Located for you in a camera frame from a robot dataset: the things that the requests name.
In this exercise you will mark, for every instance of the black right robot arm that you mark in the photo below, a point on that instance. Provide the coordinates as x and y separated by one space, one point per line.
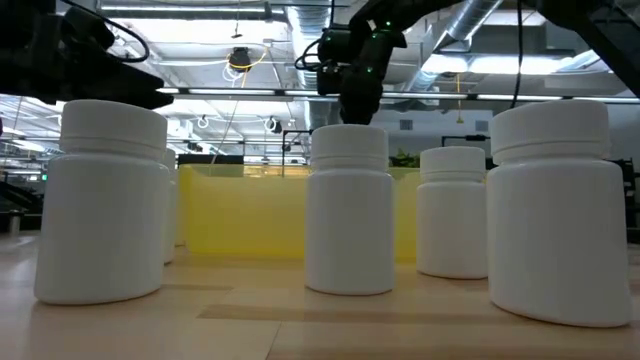
400 12

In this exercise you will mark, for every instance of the white plastic pill bottle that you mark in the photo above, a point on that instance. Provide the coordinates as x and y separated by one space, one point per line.
170 210
178 225
350 225
555 225
100 210
450 225

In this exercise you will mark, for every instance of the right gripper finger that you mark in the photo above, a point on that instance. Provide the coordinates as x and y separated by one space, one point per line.
361 100

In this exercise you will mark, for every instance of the black background rig frame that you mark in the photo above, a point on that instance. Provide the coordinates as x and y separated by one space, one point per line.
295 132
465 137

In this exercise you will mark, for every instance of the yellow translucent plastic basket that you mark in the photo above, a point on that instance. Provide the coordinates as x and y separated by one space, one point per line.
240 215

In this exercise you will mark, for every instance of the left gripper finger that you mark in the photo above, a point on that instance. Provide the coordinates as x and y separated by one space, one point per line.
125 87
87 32

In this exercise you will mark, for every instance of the small green potted plant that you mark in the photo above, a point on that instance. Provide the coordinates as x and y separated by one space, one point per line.
405 159

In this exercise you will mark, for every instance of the silver ribbed ventilation duct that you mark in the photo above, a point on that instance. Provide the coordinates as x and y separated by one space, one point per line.
300 20
475 15

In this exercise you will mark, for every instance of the black ceiling-mounted camera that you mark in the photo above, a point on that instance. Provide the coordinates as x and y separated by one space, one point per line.
240 57

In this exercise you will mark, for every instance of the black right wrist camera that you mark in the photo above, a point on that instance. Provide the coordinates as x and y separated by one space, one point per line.
329 79

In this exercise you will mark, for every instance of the black flat box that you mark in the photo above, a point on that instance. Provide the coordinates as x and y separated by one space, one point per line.
210 160

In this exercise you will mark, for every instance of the black background equipment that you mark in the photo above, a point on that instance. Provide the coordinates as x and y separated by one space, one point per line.
15 200

